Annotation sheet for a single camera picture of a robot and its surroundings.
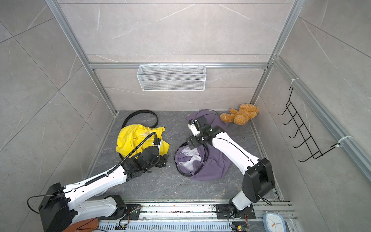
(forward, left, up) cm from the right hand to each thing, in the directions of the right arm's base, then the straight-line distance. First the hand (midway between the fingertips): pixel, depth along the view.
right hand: (197, 139), depth 84 cm
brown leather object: (-41, +50, -6) cm, 65 cm away
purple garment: (-10, -3, -10) cm, 15 cm away
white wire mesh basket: (+43, +16, +15) cm, 48 cm away
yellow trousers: (+4, +42, -2) cm, 42 cm away
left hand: (-7, +19, -2) cm, 20 cm away
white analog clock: (-40, -36, -13) cm, 55 cm away
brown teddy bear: (+19, -32, -2) cm, 38 cm away
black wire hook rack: (-13, -50, +15) cm, 54 cm away
